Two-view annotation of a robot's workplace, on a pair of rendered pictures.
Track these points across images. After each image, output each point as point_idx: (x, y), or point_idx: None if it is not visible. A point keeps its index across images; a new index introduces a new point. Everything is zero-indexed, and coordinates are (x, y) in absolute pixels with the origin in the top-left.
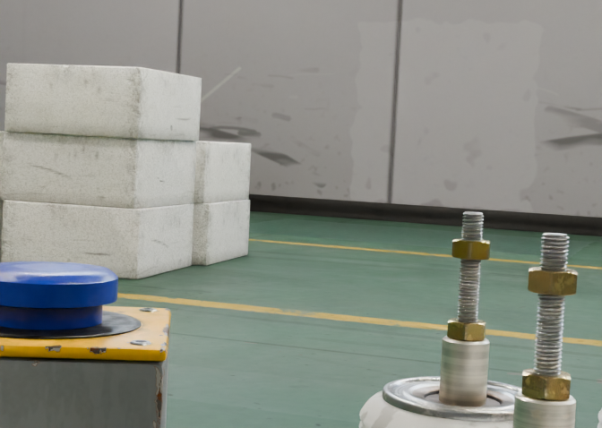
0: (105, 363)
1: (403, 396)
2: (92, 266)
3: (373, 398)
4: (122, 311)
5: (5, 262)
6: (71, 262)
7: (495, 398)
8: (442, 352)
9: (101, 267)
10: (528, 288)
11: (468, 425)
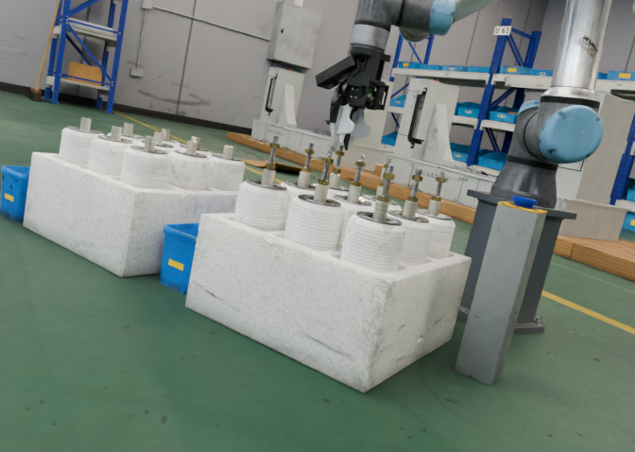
0: None
1: (396, 222)
2: (517, 196)
3: (399, 227)
4: (507, 203)
5: (531, 199)
6: (520, 197)
7: (368, 216)
8: (387, 207)
9: (515, 196)
10: (421, 181)
11: None
